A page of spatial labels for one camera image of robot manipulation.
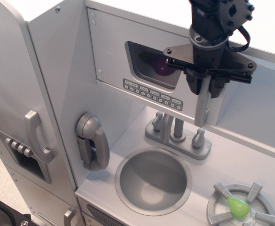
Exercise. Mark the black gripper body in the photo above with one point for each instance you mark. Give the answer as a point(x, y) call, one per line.
point(206, 62)

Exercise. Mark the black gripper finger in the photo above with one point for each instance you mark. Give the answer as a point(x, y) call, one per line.
point(217, 84)
point(194, 80)

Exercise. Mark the white toy microwave door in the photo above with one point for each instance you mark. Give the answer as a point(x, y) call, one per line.
point(118, 37)

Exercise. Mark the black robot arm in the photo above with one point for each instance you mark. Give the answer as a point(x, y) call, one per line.
point(217, 38)

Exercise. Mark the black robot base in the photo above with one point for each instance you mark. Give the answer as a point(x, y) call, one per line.
point(11, 217)

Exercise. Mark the purple toy eggplant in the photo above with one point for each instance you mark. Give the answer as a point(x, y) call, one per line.
point(157, 62)

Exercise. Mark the grey toy faucet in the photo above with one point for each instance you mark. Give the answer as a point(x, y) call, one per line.
point(169, 131)

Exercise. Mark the grey round toy sink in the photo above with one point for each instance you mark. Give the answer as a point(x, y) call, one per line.
point(153, 181)

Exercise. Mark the white toy kitchen cabinet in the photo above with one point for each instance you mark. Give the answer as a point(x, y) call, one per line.
point(47, 65)

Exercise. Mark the grey toy telephone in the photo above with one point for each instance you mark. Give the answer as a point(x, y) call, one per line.
point(92, 142)

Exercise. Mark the green toy pear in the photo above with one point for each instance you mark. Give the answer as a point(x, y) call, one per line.
point(238, 208)

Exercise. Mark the grey toy stove burner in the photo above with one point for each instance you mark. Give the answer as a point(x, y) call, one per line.
point(262, 212)

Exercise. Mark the grey oven control panel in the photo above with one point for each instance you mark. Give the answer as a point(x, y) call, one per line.
point(103, 217)

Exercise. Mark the grey toy ice dispenser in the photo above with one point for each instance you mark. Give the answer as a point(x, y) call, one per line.
point(24, 157)

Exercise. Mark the grey fridge door handle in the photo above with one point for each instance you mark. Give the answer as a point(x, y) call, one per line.
point(32, 122)

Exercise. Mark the grey lower door handle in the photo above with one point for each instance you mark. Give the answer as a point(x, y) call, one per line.
point(71, 218)

